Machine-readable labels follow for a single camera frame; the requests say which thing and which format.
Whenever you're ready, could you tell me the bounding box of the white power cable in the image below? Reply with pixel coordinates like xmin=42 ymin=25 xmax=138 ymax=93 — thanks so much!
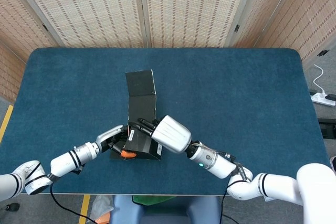
xmin=313 ymin=63 xmax=328 ymax=98

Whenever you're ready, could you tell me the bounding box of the clear plastic bag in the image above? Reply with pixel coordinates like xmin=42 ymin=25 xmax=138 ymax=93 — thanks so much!
xmin=86 ymin=195 xmax=115 ymax=222

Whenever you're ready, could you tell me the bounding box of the woven folding screen panel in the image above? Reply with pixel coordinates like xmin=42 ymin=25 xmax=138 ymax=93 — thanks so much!
xmin=0 ymin=41 xmax=27 ymax=104
xmin=253 ymin=0 xmax=336 ymax=63
xmin=230 ymin=0 xmax=299 ymax=49
xmin=138 ymin=0 xmax=259 ymax=48
xmin=7 ymin=0 xmax=148 ymax=48
xmin=0 ymin=0 xmax=64 ymax=63

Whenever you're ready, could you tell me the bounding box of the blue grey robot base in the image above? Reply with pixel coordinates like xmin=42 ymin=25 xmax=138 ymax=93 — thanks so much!
xmin=109 ymin=195 xmax=223 ymax=224

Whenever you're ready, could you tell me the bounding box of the black equipment box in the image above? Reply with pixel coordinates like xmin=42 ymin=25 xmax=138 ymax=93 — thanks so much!
xmin=318 ymin=118 xmax=336 ymax=138

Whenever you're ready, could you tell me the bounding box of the orange object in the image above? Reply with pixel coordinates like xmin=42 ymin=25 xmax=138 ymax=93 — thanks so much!
xmin=94 ymin=212 xmax=111 ymax=224

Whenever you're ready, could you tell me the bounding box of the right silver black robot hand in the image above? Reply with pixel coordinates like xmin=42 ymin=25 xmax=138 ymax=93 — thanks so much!
xmin=128 ymin=115 xmax=193 ymax=154

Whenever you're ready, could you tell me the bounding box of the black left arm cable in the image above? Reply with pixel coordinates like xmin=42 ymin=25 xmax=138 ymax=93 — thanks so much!
xmin=49 ymin=180 xmax=99 ymax=224

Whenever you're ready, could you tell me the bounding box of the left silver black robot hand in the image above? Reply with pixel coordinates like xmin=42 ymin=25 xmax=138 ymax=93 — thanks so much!
xmin=95 ymin=124 xmax=138 ymax=158

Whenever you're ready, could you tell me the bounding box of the green cloth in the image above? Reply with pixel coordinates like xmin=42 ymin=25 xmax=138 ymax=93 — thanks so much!
xmin=132 ymin=195 xmax=179 ymax=206

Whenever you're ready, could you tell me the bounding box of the white power strip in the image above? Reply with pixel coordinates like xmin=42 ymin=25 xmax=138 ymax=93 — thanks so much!
xmin=309 ymin=90 xmax=336 ymax=107

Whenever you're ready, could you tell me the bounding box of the yellow floor tape strip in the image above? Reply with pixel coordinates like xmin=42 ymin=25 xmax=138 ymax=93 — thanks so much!
xmin=0 ymin=104 xmax=14 ymax=143
xmin=78 ymin=194 xmax=91 ymax=224

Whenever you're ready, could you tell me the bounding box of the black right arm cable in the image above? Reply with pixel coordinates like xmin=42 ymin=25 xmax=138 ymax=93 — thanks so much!
xmin=219 ymin=186 xmax=238 ymax=224

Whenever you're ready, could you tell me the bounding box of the blue felt-covered table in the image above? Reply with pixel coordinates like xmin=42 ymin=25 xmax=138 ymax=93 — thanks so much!
xmin=0 ymin=47 xmax=336 ymax=196

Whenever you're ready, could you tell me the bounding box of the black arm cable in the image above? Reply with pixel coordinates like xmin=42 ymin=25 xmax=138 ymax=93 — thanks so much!
xmin=219 ymin=186 xmax=238 ymax=224
xmin=49 ymin=180 xmax=99 ymax=224

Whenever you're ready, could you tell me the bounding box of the black foldable cardboard box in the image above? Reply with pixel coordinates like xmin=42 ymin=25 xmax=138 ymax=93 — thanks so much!
xmin=109 ymin=69 xmax=163 ymax=161

